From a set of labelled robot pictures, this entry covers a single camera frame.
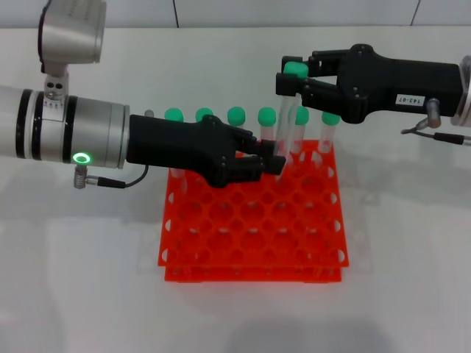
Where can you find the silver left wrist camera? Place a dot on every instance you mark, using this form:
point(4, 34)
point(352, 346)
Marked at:
point(73, 36)

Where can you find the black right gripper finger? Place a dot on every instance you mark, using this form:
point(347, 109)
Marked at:
point(287, 85)
point(324, 62)

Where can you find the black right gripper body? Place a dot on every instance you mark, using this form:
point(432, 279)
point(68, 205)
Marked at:
point(386, 84)

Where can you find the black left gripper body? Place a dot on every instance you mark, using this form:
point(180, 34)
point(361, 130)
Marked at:
point(176, 143)

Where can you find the small silver gripper stub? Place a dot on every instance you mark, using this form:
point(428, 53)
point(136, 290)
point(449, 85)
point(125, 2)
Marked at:
point(149, 113)

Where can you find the orange plastic test tube rack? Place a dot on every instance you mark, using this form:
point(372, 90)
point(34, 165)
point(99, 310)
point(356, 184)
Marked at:
point(239, 220)

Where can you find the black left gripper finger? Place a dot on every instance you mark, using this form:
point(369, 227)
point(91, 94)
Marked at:
point(277, 164)
point(266, 147)

